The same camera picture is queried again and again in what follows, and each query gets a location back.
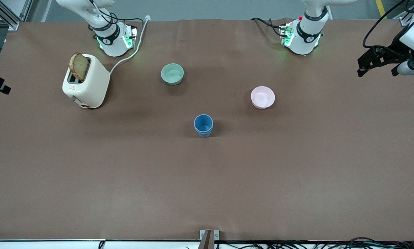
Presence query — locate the brown bread slice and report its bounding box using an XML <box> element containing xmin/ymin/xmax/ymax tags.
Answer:
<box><xmin>69</xmin><ymin>53</ymin><xmax>90</xmax><ymax>82</ymax></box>

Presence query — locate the cream white toaster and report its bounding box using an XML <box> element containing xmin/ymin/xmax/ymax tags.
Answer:
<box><xmin>62</xmin><ymin>54</ymin><xmax>111</xmax><ymax>109</ymax></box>

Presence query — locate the pink bowl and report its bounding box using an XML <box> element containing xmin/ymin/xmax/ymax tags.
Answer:
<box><xmin>251</xmin><ymin>86</ymin><xmax>276</xmax><ymax>110</ymax></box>

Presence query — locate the green bowl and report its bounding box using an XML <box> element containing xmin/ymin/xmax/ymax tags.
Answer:
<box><xmin>160</xmin><ymin>63</ymin><xmax>185</xmax><ymax>85</ymax></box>

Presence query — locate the aluminium frame profile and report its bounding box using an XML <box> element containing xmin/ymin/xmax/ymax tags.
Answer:
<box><xmin>399</xmin><ymin>0</ymin><xmax>414</xmax><ymax>27</ymax></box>
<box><xmin>0</xmin><ymin>0</ymin><xmax>33</xmax><ymax>31</ymax></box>

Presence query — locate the black arm base cable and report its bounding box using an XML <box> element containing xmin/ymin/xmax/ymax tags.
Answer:
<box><xmin>251</xmin><ymin>17</ymin><xmax>285</xmax><ymax>37</ymax></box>
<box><xmin>90</xmin><ymin>0</ymin><xmax>144</xmax><ymax>38</ymax></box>

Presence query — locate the white toaster power cable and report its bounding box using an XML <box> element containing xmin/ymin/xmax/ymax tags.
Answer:
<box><xmin>109</xmin><ymin>15</ymin><xmax>151</xmax><ymax>75</ymax></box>

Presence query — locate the black cable bundle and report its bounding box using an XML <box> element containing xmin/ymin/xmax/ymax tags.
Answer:
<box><xmin>185</xmin><ymin>237</ymin><xmax>414</xmax><ymax>249</ymax></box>

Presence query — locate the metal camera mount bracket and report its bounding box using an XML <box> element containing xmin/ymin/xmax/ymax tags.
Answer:
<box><xmin>200</xmin><ymin>230</ymin><xmax>220</xmax><ymax>249</ymax></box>

